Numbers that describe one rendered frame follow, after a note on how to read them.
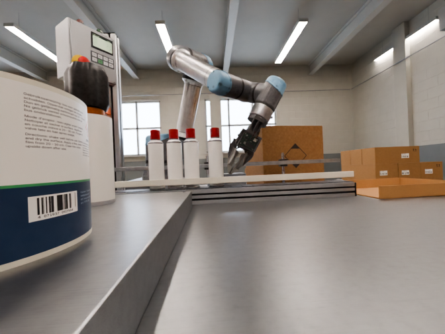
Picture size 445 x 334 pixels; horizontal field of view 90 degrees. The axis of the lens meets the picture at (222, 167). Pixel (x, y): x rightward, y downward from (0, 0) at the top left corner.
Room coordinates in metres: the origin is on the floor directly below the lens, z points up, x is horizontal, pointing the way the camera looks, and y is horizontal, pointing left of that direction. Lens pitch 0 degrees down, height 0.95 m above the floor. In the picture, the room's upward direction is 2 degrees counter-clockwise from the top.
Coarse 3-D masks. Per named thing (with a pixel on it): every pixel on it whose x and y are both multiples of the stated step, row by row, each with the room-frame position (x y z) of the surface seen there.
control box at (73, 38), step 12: (60, 24) 0.77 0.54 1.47; (72, 24) 0.75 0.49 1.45; (60, 36) 0.77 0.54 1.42; (72, 36) 0.75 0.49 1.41; (84, 36) 0.78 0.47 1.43; (60, 48) 0.77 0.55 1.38; (72, 48) 0.75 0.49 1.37; (84, 48) 0.78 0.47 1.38; (60, 60) 0.77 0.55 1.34; (72, 60) 0.74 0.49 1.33; (60, 72) 0.78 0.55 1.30; (108, 72) 0.85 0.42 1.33
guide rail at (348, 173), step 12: (144, 180) 0.72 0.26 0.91; (156, 180) 0.72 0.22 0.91; (168, 180) 0.73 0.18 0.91; (180, 180) 0.73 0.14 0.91; (192, 180) 0.73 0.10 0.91; (204, 180) 0.73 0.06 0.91; (216, 180) 0.73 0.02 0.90; (228, 180) 0.74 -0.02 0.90; (240, 180) 0.74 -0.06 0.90; (252, 180) 0.74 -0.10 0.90; (264, 180) 0.74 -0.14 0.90
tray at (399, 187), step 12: (348, 180) 0.94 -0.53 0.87; (360, 180) 0.94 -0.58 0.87; (372, 180) 0.94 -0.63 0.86; (384, 180) 0.94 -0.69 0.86; (396, 180) 0.95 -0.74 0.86; (408, 180) 0.91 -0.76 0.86; (420, 180) 0.85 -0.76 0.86; (432, 180) 0.81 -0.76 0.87; (444, 180) 0.77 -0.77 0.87; (360, 192) 0.81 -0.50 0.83; (372, 192) 0.80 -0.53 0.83; (384, 192) 0.68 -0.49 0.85; (396, 192) 0.68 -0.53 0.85; (408, 192) 0.68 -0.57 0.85; (420, 192) 0.68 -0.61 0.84; (432, 192) 0.69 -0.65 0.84; (444, 192) 0.69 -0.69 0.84
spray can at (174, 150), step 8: (176, 136) 0.76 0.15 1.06; (168, 144) 0.75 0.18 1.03; (176, 144) 0.75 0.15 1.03; (168, 152) 0.75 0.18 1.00; (176, 152) 0.74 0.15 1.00; (168, 160) 0.75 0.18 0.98; (176, 160) 0.74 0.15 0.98; (168, 168) 0.75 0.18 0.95; (176, 168) 0.74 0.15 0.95; (168, 176) 0.75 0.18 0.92; (176, 176) 0.74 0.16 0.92
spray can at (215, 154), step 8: (216, 128) 0.76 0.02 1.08; (216, 136) 0.76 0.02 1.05; (208, 144) 0.76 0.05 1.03; (216, 144) 0.75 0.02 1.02; (208, 152) 0.77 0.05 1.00; (216, 152) 0.75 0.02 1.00; (216, 160) 0.75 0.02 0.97; (216, 168) 0.75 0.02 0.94; (216, 176) 0.75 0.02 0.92; (216, 184) 0.75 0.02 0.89
